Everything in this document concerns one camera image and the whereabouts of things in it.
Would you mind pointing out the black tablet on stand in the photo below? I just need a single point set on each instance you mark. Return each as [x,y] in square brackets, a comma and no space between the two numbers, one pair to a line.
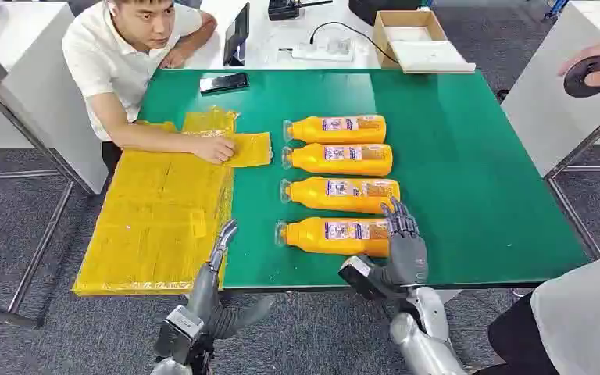
[237,33]

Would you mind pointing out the white desk with steel frame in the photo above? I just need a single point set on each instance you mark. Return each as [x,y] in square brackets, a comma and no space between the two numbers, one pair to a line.
[25,77]
[553,93]

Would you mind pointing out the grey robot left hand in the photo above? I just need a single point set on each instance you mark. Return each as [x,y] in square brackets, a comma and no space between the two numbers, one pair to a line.
[204,290]

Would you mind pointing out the crumpled yellow plastic sheet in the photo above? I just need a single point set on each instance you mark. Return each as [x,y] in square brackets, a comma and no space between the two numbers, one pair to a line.
[209,123]

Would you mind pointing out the open cardboard box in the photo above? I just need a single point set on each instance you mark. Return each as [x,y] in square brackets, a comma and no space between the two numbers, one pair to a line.
[406,23]

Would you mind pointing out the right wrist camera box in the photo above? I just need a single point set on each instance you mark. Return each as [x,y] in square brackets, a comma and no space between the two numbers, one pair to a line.
[356,271]

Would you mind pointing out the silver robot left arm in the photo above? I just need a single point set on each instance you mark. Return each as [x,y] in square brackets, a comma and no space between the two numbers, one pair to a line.
[170,368]

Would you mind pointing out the black round disc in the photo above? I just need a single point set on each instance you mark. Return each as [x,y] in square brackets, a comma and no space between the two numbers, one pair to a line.
[579,80]

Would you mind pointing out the small yellow plastic sheet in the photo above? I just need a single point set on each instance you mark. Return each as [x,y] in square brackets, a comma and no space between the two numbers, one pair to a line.
[252,150]

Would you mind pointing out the orange drink bottle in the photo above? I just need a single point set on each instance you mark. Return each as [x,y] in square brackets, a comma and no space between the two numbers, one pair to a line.
[341,195]
[331,237]
[341,129]
[341,160]

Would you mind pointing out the large yellow sheet stack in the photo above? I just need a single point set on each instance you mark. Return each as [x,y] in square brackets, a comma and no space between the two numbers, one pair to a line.
[160,222]

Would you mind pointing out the black radio device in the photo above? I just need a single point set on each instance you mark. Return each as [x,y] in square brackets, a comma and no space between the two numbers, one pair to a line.
[284,9]

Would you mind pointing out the white power strip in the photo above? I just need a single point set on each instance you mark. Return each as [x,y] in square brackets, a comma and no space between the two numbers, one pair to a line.
[323,51]

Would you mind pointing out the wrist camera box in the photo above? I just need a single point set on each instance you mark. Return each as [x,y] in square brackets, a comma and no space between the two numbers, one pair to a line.
[356,271]
[178,331]

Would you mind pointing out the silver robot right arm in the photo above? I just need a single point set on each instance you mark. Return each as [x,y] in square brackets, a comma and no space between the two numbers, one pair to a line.
[424,341]

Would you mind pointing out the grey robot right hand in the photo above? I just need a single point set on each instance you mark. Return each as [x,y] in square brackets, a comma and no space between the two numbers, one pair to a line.
[407,259]

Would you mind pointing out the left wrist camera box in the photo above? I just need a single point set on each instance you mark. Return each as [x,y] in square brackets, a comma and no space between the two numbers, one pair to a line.
[178,331]

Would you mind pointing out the black smartphone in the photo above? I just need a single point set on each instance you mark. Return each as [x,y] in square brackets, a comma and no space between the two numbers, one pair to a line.
[224,83]

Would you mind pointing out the flat white box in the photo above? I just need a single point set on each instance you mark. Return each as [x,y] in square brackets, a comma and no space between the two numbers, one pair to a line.
[432,57]

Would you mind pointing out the seated person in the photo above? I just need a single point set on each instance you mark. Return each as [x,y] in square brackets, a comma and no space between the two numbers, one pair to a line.
[108,62]

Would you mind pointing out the green table mat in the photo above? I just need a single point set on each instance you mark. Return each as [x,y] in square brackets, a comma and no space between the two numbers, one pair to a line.
[460,181]

